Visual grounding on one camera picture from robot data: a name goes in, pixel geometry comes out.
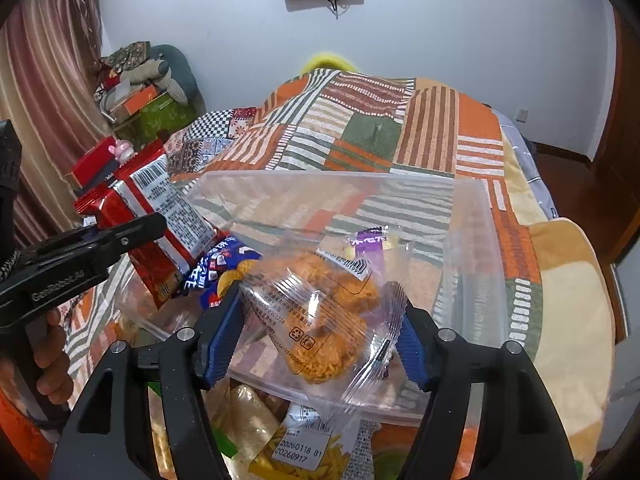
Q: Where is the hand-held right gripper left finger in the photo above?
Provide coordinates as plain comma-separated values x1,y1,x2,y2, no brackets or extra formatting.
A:
50,289,245,480

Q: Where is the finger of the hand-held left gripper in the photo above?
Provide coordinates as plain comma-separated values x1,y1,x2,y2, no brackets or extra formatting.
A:
20,212,169,281

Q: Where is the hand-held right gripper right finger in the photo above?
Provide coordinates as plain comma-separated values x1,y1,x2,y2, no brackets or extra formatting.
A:
399,307,574,480

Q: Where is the red snack packet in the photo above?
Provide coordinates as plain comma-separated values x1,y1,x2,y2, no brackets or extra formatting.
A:
73,139,228,311

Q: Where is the clear-wrapped orange snack packet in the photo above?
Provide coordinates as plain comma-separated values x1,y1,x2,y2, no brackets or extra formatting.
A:
239,251,409,407

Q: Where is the clear plastic container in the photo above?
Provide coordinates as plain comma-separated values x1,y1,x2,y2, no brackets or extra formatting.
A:
114,170,512,427

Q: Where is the person's left hand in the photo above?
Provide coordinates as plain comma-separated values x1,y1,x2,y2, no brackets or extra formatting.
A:
31,309,76,407

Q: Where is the blue snack packet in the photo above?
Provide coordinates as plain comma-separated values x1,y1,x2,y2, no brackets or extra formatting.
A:
181,234,264,312

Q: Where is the red box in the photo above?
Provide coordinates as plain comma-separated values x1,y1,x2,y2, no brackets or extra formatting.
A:
65,141,132,197

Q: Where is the beige snack packet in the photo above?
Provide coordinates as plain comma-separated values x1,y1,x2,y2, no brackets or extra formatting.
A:
209,384,282,467

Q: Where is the small purple packet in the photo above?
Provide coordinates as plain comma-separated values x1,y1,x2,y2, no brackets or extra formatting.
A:
345,227,390,282

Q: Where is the green box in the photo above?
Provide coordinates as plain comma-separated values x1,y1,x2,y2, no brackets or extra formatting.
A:
112,94,194,150

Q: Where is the orange box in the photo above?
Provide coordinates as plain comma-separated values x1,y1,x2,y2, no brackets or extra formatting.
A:
107,83,164,117

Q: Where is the yellow fries snack packet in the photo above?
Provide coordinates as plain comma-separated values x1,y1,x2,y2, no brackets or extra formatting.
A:
247,421,382,480

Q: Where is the checkered patchwork cloth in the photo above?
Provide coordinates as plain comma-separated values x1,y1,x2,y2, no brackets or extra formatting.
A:
164,106,259,177

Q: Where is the striped pink curtain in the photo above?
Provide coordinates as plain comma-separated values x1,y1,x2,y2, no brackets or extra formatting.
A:
0,0,110,252

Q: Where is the grey stuffed toy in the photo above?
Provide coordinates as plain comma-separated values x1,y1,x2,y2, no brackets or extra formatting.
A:
117,44,199,107

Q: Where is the patterned cushion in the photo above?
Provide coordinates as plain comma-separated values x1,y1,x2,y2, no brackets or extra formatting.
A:
97,41,154,86

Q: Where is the grey bed sheet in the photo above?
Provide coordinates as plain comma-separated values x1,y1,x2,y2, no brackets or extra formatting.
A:
497,109,560,222

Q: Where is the orange striped patchwork quilt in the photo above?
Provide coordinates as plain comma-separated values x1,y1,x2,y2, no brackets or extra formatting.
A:
60,67,547,413

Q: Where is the yellow round object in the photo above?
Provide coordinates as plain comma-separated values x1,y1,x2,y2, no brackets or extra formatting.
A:
304,51,359,74

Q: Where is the brown wooden door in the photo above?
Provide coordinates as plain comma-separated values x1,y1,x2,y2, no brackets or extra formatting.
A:
589,7,640,273

